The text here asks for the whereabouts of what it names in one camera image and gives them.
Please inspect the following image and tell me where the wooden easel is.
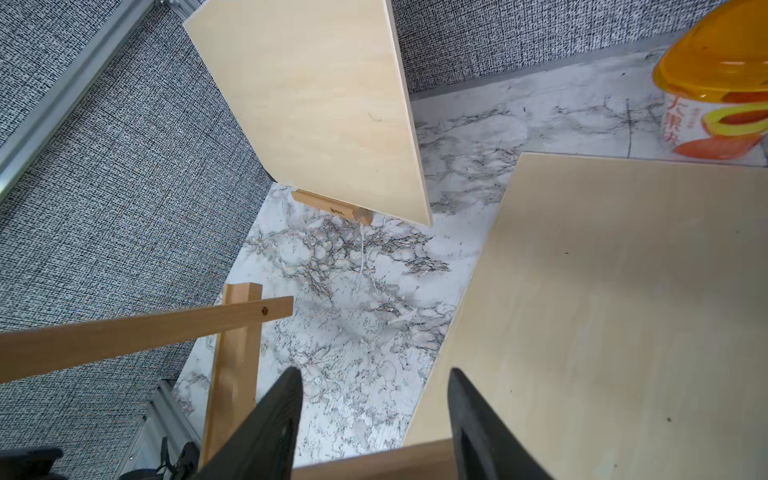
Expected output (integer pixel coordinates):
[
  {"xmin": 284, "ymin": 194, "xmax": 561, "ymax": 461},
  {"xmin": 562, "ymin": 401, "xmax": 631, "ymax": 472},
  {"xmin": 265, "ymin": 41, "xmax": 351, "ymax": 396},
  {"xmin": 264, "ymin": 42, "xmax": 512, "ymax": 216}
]
[
  {"xmin": 291, "ymin": 189, "xmax": 373, "ymax": 226},
  {"xmin": 1, "ymin": 283, "xmax": 458, "ymax": 479}
]

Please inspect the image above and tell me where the orange lidded snack cup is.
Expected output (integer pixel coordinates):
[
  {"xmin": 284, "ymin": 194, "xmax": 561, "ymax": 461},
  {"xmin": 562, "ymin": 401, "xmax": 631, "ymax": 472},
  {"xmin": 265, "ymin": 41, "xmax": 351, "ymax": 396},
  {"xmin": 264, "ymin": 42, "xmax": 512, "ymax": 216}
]
[{"xmin": 652, "ymin": 0, "xmax": 767, "ymax": 161}]

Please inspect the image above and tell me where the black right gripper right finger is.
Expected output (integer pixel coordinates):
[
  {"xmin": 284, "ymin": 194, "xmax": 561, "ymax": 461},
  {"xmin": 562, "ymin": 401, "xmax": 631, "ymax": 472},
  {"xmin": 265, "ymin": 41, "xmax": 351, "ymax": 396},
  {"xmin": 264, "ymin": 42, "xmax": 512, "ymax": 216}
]
[{"xmin": 447, "ymin": 368, "xmax": 551, "ymax": 480}]

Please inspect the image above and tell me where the light wooden board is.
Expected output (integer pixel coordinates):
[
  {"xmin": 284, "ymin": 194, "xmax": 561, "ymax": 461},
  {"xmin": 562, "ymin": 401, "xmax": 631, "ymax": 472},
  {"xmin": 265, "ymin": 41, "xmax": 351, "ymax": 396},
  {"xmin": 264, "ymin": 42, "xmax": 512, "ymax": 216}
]
[
  {"xmin": 405, "ymin": 153, "xmax": 767, "ymax": 479},
  {"xmin": 184, "ymin": 1, "xmax": 432, "ymax": 226}
]

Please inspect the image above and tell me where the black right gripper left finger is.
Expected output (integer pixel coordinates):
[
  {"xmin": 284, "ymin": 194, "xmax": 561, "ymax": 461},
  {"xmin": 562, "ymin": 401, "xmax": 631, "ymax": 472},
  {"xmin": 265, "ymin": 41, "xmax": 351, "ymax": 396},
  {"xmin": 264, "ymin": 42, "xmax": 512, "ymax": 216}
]
[{"xmin": 194, "ymin": 367, "xmax": 303, "ymax": 480}]

